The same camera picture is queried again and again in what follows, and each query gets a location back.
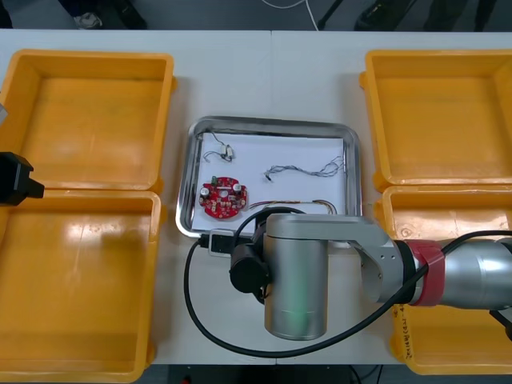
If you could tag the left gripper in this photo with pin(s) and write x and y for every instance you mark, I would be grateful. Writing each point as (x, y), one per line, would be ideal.
(16, 180)

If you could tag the steel tray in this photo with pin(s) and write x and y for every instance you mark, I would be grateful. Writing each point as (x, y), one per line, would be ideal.
(187, 180)

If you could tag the round red circuit board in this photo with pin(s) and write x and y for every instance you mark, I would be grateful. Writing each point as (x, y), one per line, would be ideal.
(224, 208)

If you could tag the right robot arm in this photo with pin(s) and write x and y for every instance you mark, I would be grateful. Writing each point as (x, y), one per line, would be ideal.
(296, 272)

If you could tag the person's shoe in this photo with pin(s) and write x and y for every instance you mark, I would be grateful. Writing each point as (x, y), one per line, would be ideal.
(90, 20)

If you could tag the person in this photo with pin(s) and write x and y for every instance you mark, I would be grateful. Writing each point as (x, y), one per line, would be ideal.
(452, 14)
(128, 16)

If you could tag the white paper sheet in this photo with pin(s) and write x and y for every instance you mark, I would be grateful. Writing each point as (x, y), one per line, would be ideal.
(280, 188)

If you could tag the black stand leg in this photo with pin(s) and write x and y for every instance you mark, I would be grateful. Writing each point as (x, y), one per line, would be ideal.
(332, 14)

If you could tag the yellow-orange plastic bin with handwriting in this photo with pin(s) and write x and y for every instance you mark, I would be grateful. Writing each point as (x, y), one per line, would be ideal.
(460, 348)

